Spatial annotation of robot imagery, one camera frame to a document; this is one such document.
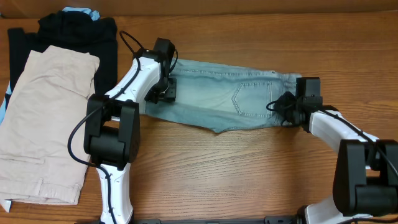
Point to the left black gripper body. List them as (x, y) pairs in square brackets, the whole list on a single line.
[(170, 92)]

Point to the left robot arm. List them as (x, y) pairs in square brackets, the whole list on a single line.
[(112, 129)]

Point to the black garment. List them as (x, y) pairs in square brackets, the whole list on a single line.
[(69, 30)]

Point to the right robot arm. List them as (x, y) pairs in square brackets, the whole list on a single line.
[(365, 180)]

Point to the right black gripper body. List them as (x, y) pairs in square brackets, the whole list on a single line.
[(288, 106)]

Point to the light blue garment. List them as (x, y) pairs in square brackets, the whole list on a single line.
[(94, 16)]

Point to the beige folded shorts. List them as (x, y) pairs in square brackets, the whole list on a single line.
[(42, 155)]

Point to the light blue denim shorts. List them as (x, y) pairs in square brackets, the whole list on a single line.
[(223, 97)]

